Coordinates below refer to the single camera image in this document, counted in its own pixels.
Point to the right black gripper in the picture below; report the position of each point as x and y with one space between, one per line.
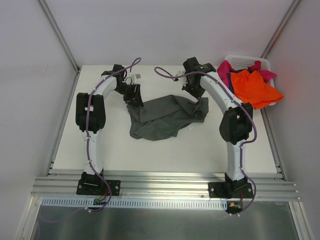
191 88

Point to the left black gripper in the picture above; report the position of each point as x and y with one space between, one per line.
133 93

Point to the dark grey t-shirt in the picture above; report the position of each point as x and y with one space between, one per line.
163 118

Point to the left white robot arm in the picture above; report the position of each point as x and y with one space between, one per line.
90 117

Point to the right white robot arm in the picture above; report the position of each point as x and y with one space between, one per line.
234 128

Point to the navy blue t-shirt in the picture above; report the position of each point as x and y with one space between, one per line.
230 85

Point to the magenta t-shirt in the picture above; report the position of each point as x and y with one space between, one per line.
225 69

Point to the orange t-shirt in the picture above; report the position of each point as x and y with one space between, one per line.
251 88

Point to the white plastic laundry basket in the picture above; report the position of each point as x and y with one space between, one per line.
241 62

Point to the left small circuit board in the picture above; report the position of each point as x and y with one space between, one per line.
99 201

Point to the small circuit board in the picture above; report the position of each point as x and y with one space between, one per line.
99 201
236 205

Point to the right small circuit board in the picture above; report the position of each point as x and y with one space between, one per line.
236 205

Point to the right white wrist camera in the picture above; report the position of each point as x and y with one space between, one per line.
180 76

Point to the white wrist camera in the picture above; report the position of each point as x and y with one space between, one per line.
180 76
134 76

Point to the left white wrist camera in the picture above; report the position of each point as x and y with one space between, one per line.
134 76

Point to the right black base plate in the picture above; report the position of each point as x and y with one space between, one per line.
228 191

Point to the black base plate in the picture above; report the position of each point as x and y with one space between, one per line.
228 191
100 189

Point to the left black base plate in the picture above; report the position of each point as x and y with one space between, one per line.
100 189

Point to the white slotted cable duct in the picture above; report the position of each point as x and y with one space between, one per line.
135 203

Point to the aluminium mounting rail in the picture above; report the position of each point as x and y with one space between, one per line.
165 185

